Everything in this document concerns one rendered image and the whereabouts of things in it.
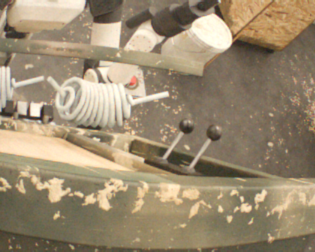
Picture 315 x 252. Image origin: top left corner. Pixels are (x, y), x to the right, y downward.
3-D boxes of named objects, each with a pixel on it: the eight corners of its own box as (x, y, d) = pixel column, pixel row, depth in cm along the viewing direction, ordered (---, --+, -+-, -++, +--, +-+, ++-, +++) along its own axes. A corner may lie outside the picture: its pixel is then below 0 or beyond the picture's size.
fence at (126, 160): (79, 146, 202) (80, 134, 202) (256, 213, 120) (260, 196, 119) (66, 145, 200) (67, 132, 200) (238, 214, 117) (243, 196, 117)
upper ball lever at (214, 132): (186, 178, 143) (219, 129, 146) (195, 181, 140) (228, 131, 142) (175, 169, 141) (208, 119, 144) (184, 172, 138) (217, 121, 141)
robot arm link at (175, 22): (221, 18, 160) (190, 32, 168) (204, -8, 160) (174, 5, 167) (200, 25, 151) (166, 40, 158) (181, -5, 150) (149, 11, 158)
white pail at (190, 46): (201, 47, 384) (238, 13, 348) (205, 86, 369) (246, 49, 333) (156, 32, 370) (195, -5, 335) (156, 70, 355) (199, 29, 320)
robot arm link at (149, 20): (174, 43, 160) (143, 59, 167) (185, 24, 167) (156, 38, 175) (146, 15, 156) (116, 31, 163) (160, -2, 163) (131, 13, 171)
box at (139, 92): (119, 94, 237) (143, 69, 224) (123, 123, 232) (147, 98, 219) (91, 90, 232) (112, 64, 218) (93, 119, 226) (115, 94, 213)
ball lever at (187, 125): (160, 169, 153) (192, 123, 156) (168, 172, 150) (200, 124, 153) (148, 160, 152) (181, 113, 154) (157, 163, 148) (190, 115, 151)
